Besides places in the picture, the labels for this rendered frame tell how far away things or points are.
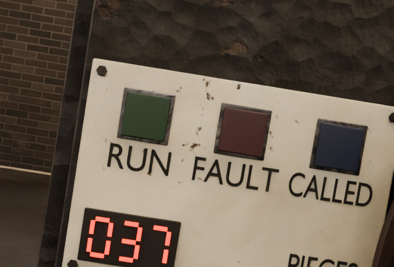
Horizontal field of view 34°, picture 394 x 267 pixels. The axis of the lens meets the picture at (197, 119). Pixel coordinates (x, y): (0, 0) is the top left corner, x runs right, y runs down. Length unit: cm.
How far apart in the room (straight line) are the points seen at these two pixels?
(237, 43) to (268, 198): 13
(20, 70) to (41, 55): 26
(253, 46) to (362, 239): 19
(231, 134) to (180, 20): 11
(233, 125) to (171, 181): 7
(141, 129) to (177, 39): 8
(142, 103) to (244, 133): 9
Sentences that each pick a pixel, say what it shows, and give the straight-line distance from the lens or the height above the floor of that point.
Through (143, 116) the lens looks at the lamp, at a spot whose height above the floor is 120.
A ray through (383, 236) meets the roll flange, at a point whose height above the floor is 115.
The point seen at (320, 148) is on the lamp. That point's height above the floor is 120.
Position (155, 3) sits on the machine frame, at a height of 129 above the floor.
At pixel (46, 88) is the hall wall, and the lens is 664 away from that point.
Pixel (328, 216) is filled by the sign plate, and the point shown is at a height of 114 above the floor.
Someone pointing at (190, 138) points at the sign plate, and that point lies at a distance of 53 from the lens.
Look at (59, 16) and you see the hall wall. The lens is 663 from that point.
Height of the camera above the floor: 124
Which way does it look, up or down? 4 degrees down
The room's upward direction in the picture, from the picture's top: 9 degrees clockwise
